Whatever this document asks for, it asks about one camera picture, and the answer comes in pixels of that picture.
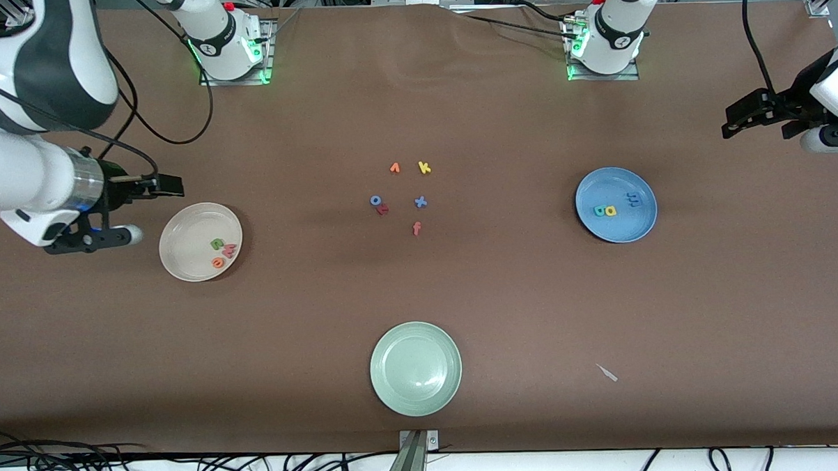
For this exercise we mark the pale green plate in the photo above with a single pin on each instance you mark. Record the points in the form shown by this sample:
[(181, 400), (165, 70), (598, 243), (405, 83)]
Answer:
[(415, 369)]

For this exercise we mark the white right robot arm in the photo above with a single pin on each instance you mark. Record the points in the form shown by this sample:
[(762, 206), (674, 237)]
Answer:
[(30, 68)]

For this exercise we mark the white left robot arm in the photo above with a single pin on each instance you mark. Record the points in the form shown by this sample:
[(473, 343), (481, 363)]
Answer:
[(614, 33)]

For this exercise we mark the brown table mat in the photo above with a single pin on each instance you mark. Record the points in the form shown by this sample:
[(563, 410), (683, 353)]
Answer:
[(741, 287)]

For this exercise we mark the grey metal camera bracket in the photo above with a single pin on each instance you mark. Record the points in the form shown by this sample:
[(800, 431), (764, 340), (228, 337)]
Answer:
[(413, 462)]

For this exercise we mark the pink foam letter w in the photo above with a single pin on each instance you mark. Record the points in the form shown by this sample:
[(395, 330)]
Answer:
[(230, 251)]

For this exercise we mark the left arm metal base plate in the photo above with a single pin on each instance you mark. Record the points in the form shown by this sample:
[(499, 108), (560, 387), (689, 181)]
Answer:
[(629, 75)]

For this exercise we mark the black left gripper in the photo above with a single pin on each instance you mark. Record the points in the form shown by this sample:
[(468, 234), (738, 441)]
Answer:
[(793, 103)]

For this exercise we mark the blue foam letter m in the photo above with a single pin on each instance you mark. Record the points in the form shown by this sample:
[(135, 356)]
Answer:
[(633, 200)]

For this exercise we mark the small white paper scrap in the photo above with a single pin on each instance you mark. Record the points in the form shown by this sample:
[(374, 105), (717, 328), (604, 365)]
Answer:
[(607, 373)]

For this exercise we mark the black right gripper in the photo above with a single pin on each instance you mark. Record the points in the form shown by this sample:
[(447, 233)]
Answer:
[(115, 185)]

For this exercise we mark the beige plate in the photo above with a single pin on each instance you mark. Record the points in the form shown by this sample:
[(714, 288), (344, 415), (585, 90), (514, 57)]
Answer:
[(189, 236)]

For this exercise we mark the blue plate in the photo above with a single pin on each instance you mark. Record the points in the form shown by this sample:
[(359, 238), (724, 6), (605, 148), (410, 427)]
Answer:
[(617, 228)]

